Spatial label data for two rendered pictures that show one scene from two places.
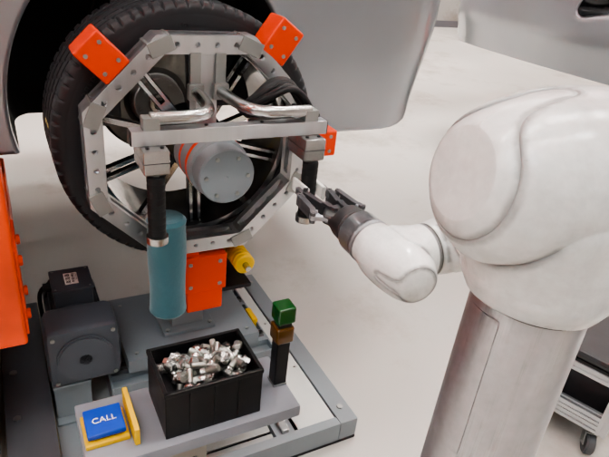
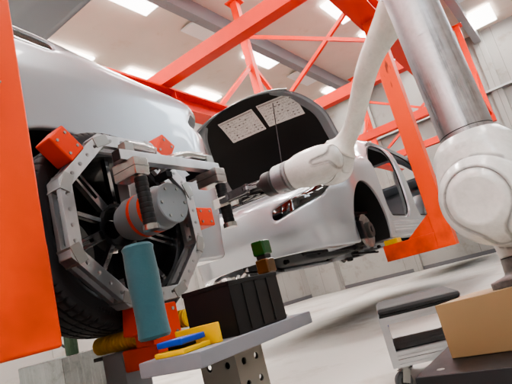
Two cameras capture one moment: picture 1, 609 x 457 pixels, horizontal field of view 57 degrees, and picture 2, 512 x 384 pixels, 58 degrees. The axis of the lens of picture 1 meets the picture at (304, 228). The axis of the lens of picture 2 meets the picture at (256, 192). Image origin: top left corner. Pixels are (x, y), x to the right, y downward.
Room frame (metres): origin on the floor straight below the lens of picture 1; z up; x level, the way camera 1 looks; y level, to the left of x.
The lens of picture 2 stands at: (-0.18, 0.59, 0.52)
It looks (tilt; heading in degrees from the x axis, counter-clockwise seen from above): 12 degrees up; 332
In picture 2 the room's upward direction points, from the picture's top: 15 degrees counter-clockwise
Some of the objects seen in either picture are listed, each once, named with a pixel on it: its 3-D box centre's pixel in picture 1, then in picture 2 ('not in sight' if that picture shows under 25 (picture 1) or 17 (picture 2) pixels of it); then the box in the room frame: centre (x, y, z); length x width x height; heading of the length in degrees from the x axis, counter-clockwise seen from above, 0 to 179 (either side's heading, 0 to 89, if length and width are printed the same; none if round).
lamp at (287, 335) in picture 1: (282, 331); (266, 266); (0.95, 0.02, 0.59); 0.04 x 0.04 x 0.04; 30
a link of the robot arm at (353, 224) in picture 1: (362, 236); (283, 177); (0.96, -0.11, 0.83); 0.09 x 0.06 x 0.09; 120
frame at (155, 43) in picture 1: (202, 149); (135, 219); (1.28, 0.27, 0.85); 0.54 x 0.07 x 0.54; 120
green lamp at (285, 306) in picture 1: (284, 312); (261, 248); (0.95, 0.02, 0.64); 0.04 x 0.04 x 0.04; 30
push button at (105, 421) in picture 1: (104, 422); (181, 343); (0.76, 0.34, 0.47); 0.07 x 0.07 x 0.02; 30
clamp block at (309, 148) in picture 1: (305, 142); (211, 178); (1.19, 0.02, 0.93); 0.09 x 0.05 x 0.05; 30
